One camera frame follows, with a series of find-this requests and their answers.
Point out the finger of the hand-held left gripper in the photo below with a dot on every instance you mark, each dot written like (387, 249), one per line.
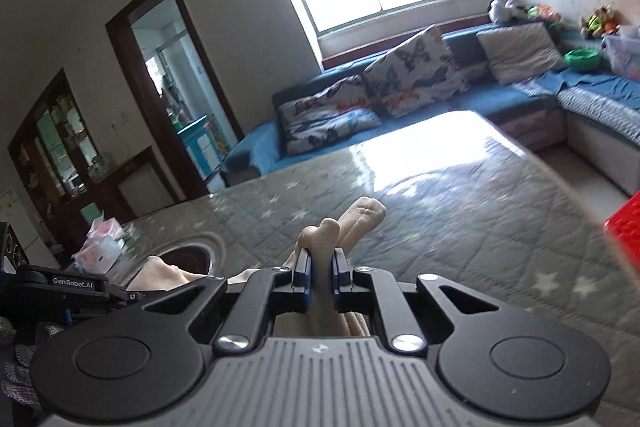
(125, 298)

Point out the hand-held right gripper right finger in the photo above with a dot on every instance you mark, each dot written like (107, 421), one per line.
(340, 279)

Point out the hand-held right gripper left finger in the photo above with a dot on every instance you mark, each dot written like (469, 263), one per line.
(303, 279)

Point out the beige fleece garment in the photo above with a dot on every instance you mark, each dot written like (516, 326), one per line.
(361, 212)

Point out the pink and white tissue pack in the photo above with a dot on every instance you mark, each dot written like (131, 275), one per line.
(100, 247)

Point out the round metal basin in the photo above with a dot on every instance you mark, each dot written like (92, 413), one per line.
(200, 252)

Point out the dark wooden sideboard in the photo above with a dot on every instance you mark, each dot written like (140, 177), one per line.
(130, 187)

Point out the wooden glass display cabinet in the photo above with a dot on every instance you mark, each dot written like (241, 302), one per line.
(55, 147)

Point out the grey quilted star table cover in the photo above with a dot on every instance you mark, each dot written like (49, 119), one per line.
(475, 217)

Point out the light blue cabinet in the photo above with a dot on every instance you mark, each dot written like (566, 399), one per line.
(202, 147)

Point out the large butterfly print pillow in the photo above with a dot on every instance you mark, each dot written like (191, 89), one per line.
(415, 72)

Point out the blue corner sofa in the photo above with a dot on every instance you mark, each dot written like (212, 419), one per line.
(500, 107)

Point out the plain grey pillow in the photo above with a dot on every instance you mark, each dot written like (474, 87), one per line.
(520, 52)

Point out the bright red plastic stool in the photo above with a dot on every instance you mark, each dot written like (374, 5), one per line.
(627, 227)

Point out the black and white plush toy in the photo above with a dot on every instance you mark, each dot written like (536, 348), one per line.
(502, 11)

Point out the blue cloth sofa throw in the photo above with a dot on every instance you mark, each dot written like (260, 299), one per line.
(585, 82)

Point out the green plastic bowl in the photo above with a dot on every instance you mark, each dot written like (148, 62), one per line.
(581, 61)

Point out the pink and green toy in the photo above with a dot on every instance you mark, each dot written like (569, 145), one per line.
(545, 13)

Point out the clear plastic storage box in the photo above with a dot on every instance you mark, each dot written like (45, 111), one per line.
(625, 54)

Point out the brown and green plush toy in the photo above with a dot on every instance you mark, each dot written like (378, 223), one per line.
(597, 22)

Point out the dark wooden door frame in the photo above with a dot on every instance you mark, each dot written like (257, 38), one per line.
(120, 72)

